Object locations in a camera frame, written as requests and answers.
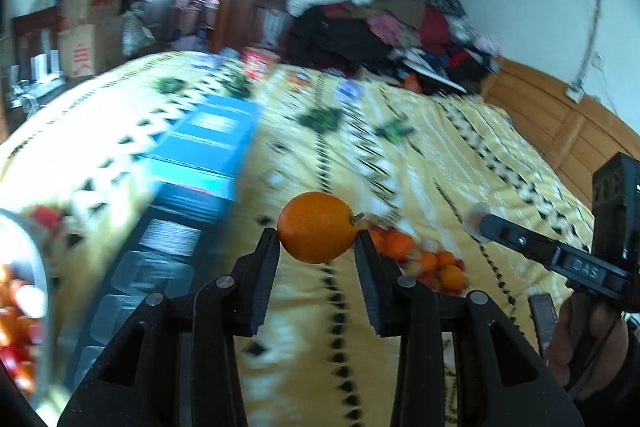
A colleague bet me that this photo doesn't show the orange kumquat fruit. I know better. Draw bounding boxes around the orange kumquat fruit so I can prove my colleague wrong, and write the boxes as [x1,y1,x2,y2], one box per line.
[277,192,364,265]

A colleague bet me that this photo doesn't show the fruits in bowl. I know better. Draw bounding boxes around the fruits in bowl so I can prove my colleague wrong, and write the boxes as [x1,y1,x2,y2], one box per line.
[0,265,47,398]

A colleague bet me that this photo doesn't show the person's right hand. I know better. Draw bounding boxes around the person's right hand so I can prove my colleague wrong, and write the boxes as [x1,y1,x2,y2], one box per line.
[544,293,629,401]

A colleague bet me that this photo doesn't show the wooden headboard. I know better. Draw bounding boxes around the wooden headboard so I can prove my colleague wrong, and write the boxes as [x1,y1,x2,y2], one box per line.
[482,56,639,206]

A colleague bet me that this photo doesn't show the fruit pile on blanket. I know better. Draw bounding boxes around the fruit pile on blanket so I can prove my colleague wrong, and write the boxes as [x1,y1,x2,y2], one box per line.
[363,219,470,297]

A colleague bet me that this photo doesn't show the blue and black box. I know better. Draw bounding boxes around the blue and black box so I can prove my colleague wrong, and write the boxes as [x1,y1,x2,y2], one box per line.
[63,95,262,390]

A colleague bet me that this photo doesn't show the silver metal bowl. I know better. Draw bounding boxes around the silver metal bowl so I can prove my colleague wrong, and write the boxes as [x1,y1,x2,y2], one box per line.
[1,210,53,407]

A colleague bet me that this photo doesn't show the yellow patterned bed blanket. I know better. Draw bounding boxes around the yellow patterned bed blanket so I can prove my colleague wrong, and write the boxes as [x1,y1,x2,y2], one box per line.
[1,52,592,426]

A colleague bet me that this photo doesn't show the pile of clothes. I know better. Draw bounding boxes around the pile of clothes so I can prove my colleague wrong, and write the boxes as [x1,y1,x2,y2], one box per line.
[283,0,500,95]

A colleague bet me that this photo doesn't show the red snack can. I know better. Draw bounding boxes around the red snack can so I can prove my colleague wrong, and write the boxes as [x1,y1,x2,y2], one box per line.
[241,46,280,81]

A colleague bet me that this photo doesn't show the stacked cardboard boxes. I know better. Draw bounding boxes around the stacked cardboard boxes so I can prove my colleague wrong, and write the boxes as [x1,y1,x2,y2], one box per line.
[58,0,124,79]

